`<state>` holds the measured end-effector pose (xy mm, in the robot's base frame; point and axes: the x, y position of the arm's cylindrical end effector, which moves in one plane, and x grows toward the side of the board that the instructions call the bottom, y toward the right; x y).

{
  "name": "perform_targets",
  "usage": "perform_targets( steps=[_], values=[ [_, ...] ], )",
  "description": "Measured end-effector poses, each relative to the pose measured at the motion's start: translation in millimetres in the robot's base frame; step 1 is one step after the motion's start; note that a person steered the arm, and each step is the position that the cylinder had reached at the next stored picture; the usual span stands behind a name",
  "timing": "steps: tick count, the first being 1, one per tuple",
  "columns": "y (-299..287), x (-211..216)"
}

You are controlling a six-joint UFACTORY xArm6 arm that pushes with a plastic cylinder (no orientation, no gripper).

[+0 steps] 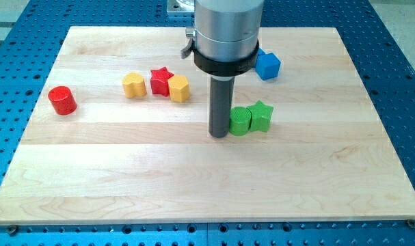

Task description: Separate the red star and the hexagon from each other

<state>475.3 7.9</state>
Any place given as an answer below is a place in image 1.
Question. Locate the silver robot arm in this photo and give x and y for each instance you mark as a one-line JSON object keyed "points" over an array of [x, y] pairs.
{"points": [[224, 37]]}

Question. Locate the yellow hexagon block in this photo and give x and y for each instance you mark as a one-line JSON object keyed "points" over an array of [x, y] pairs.
{"points": [[179, 88]]}

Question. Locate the green star block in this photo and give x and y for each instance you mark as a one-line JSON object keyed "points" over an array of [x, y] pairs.
{"points": [[261, 116]]}

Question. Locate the red star block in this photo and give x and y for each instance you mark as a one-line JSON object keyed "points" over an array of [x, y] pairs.
{"points": [[159, 81]]}

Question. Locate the green cylinder block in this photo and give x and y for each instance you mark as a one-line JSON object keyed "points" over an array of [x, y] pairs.
{"points": [[240, 118]]}

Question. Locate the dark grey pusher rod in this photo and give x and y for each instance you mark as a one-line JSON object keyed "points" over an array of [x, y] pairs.
{"points": [[221, 93]]}

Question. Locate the yellow heart block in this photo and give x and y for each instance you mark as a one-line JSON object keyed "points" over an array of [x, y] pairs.
{"points": [[134, 85]]}

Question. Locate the blue cube block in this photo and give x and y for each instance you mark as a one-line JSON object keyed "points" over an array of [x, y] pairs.
{"points": [[267, 66]]}

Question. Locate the wooden board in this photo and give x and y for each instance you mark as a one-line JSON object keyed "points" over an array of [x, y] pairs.
{"points": [[325, 157]]}

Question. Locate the red cylinder block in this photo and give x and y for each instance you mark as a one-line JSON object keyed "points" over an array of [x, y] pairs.
{"points": [[62, 100]]}

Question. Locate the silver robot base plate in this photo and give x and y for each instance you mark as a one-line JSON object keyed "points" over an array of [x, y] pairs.
{"points": [[180, 7]]}

